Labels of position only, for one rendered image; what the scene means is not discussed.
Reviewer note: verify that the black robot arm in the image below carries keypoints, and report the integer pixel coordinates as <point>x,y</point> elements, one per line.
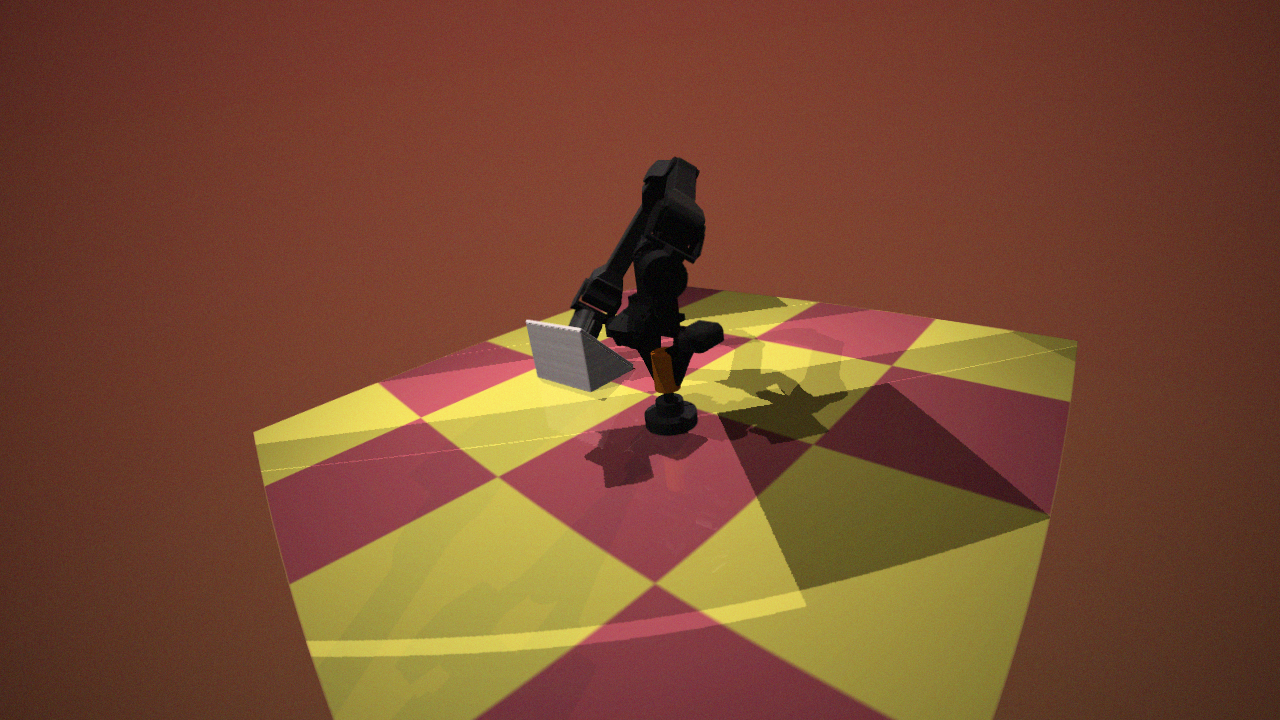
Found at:
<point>669,211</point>

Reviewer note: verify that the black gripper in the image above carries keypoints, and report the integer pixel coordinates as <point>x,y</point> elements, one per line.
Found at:
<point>698,337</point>

